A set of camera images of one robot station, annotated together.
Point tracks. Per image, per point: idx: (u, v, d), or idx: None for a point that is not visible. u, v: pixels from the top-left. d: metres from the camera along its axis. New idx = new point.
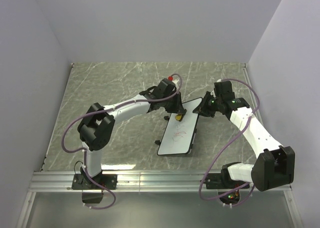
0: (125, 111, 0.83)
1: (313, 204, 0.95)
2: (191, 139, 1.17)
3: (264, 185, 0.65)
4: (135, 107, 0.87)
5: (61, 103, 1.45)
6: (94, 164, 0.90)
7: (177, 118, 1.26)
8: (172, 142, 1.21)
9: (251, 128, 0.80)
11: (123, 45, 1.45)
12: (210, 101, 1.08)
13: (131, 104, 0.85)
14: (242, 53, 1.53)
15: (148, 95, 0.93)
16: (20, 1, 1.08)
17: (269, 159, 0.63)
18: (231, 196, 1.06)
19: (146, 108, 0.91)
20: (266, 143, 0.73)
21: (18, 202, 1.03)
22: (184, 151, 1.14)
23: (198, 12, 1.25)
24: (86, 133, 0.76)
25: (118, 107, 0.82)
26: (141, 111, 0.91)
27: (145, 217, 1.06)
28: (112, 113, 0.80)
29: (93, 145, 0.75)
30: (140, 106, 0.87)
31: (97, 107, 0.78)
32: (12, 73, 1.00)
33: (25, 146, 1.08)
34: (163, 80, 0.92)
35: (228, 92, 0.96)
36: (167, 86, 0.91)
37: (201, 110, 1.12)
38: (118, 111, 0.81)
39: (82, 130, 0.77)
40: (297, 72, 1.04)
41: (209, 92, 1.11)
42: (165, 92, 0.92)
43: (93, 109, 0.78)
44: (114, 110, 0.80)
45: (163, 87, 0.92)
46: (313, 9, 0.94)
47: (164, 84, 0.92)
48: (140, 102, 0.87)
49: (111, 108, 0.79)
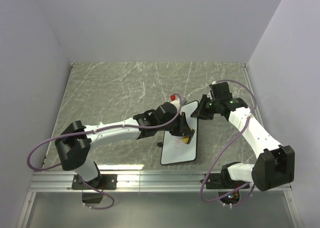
0: (106, 135, 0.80)
1: (313, 204, 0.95)
2: (194, 146, 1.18)
3: (264, 184, 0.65)
4: (122, 132, 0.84)
5: (61, 103, 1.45)
6: (87, 171, 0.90)
7: (185, 140, 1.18)
8: (173, 149, 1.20)
9: (250, 128, 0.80)
11: (124, 45, 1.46)
12: (208, 104, 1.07)
13: (118, 127, 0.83)
14: (242, 53, 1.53)
15: (143, 120, 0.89)
16: (20, 1, 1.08)
17: (269, 159, 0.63)
18: (231, 196, 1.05)
19: (136, 133, 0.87)
20: (266, 143, 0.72)
21: (18, 202, 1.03)
22: (192, 158, 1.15)
23: (198, 12, 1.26)
24: (60, 152, 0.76)
25: (100, 130, 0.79)
26: (129, 135, 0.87)
27: (145, 217, 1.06)
28: (91, 135, 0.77)
29: (64, 167, 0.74)
30: (128, 130, 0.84)
31: (77, 125, 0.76)
32: (12, 72, 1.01)
33: (25, 147, 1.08)
34: (161, 107, 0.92)
35: (226, 93, 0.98)
36: (164, 113, 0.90)
37: (200, 113, 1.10)
38: (99, 134, 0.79)
39: (58, 147, 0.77)
40: (297, 72, 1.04)
41: (205, 95, 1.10)
42: (162, 118, 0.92)
43: (73, 127, 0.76)
44: (95, 133, 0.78)
45: (160, 113, 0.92)
46: (313, 9, 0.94)
47: (162, 109, 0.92)
48: (129, 127, 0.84)
49: (91, 130, 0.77)
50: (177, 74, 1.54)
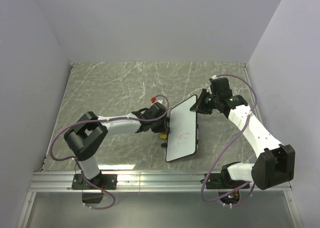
0: (117, 124, 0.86)
1: (313, 204, 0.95)
2: (194, 138, 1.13)
3: (265, 183, 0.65)
4: (128, 123, 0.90)
5: (61, 103, 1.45)
6: (92, 166, 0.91)
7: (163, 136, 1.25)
8: (176, 145, 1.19)
9: (250, 126, 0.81)
11: (123, 45, 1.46)
12: (207, 99, 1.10)
13: (123, 119, 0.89)
14: (242, 53, 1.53)
15: (140, 116, 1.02)
16: (20, 1, 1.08)
17: (270, 159, 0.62)
18: (231, 196, 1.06)
19: (136, 126, 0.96)
20: (266, 142, 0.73)
21: (18, 201, 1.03)
22: (191, 151, 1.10)
23: (197, 12, 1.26)
24: (74, 142, 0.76)
25: (112, 119, 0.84)
26: (130, 128, 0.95)
27: (145, 218, 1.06)
28: (105, 123, 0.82)
29: (79, 155, 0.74)
30: (132, 122, 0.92)
31: (91, 115, 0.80)
32: (12, 73, 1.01)
33: (25, 147, 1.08)
34: (155, 105, 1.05)
35: (226, 90, 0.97)
36: (158, 109, 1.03)
37: (199, 108, 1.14)
38: (111, 123, 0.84)
39: (70, 138, 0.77)
40: (298, 72, 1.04)
41: (205, 89, 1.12)
42: (156, 114, 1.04)
43: (87, 117, 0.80)
44: (108, 121, 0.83)
45: (154, 110, 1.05)
46: (313, 9, 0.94)
47: (156, 107, 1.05)
48: (132, 119, 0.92)
49: (105, 119, 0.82)
50: (177, 74, 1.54)
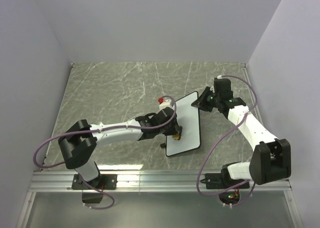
0: (111, 134, 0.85)
1: (313, 204, 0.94)
2: (199, 134, 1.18)
3: (261, 178, 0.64)
4: (127, 131, 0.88)
5: (61, 103, 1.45)
6: (87, 171, 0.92)
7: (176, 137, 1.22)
8: (177, 140, 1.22)
9: (247, 123, 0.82)
11: (123, 45, 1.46)
12: (209, 97, 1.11)
13: (122, 128, 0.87)
14: (243, 53, 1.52)
15: (144, 122, 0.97)
16: (20, 1, 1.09)
17: (264, 150, 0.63)
18: (231, 196, 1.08)
19: (137, 135, 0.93)
20: (262, 136, 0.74)
21: (18, 201, 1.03)
22: (196, 145, 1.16)
23: (197, 12, 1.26)
24: (65, 149, 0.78)
25: (106, 129, 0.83)
26: (132, 137, 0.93)
27: (145, 218, 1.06)
28: (97, 134, 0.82)
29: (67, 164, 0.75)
30: (131, 131, 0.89)
31: (83, 124, 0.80)
32: (12, 73, 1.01)
33: (25, 147, 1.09)
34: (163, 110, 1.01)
35: (227, 91, 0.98)
36: (166, 116, 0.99)
37: (200, 104, 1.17)
38: (104, 133, 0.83)
39: (63, 144, 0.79)
40: (298, 71, 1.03)
41: (209, 87, 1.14)
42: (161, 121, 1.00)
43: (79, 125, 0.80)
44: (100, 132, 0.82)
45: (161, 116, 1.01)
46: (313, 8, 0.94)
47: (163, 113, 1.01)
48: (132, 128, 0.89)
49: (97, 130, 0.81)
50: (177, 74, 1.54)
